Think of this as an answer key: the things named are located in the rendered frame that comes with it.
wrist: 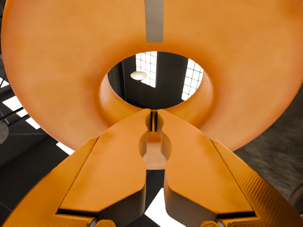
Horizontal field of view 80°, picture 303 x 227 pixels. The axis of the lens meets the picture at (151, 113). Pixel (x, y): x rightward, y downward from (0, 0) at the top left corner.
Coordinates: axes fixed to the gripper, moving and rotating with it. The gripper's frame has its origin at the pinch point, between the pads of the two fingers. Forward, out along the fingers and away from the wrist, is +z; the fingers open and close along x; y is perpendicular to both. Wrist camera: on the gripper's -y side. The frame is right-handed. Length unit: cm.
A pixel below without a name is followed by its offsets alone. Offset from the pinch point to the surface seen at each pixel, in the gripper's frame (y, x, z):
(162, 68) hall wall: 198, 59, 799
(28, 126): 494, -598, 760
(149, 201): 586, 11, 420
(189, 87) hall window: 259, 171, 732
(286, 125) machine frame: 14.3, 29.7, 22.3
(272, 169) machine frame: 29.0, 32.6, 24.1
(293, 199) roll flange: 27.3, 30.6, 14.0
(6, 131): 130, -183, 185
